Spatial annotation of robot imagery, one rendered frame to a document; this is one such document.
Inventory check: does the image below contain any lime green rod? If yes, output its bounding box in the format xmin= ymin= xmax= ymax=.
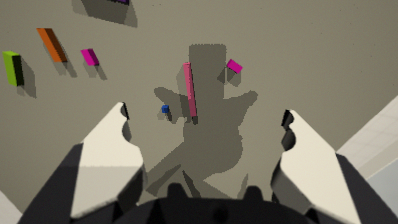
xmin=2 ymin=51 xmax=24 ymax=86

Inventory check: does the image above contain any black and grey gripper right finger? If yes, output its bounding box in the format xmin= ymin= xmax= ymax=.
xmin=270 ymin=110 xmax=398 ymax=224

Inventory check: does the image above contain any pink rod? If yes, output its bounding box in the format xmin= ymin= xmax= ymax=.
xmin=183 ymin=62 xmax=196 ymax=116

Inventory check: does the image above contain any small blue cube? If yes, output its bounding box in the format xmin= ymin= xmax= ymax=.
xmin=162 ymin=105 xmax=169 ymax=113

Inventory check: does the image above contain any orange rod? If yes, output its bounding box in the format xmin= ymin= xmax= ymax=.
xmin=36 ymin=28 xmax=67 ymax=62

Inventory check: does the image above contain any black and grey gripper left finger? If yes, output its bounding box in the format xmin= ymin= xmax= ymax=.
xmin=17 ymin=102 xmax=148 ymax=224

